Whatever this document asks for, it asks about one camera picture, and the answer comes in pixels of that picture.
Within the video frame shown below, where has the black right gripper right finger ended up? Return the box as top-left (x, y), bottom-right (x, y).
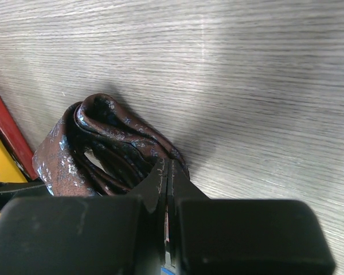
top-left (167, 160), bottom-right (335, 274)

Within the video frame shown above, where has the brown blue-flowered tie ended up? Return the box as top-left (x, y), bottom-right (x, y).
top-left (32, 93), bottom-right (189, 197)

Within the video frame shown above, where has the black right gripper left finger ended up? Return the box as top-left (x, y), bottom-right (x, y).
top-left (0, 159), bottom-right (168, 274)

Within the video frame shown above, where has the yellow binder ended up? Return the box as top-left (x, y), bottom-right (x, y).
top-left (0, 123), bottom-right (28, 227)

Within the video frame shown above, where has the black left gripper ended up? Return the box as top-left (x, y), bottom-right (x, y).
top-left (0, 179), bottom-right (50, 201)

